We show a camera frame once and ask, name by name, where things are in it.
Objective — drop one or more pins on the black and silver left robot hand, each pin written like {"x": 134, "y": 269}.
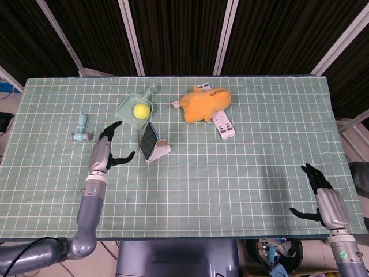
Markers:
{"x": 99, "y": 155}

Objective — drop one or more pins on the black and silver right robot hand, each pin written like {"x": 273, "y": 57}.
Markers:
{"x": 331, "y": 207}

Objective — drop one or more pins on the black smartphone blue case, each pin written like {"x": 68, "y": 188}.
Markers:
{"x": 147, "y": 140}

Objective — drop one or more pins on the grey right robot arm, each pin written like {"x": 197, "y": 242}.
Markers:
{"x": 346, "y": 256}

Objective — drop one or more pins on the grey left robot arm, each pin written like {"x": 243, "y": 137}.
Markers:
{"x": 89, "y": 207}

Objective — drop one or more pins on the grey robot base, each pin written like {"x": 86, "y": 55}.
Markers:
{"x": 178, "y": 258}

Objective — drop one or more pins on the white folding phone stand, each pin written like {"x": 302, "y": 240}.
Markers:
{"x": 161, "y": 151}

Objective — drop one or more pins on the white folded laptop stand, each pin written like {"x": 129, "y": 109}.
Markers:
{"x": 225, "y": 127}

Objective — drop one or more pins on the light blue toy hammer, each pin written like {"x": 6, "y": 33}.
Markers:
{"x": 83, "y": 121}

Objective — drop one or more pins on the green plastic dustpan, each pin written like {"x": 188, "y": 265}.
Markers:
{"x": 127, "y": 111}

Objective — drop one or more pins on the yellow tennis ball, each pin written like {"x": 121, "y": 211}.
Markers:
{"x": 141, "y": 111}

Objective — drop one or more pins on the black bin with trash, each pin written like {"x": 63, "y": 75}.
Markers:
{"x": 274, "y": 255}

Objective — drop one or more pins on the orange plush animal toy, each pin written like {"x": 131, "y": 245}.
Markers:
{"x": 201, "y": 105}

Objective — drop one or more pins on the green checked tablecloth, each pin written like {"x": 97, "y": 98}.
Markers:
{"x": 216, "y": 179}

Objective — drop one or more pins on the dark pleated curtain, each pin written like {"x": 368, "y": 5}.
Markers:
{"x": 178, "y": 34}

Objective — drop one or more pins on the white metal frame rack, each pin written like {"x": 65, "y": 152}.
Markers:
{"x": 353, "y": 127}

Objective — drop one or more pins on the white frame post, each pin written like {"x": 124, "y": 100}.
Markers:
{"x": 60, "y": 37}
{"x": 340, "y": 43}
{"x": 132, "y": 37}
{"x": 226, "y": 37}

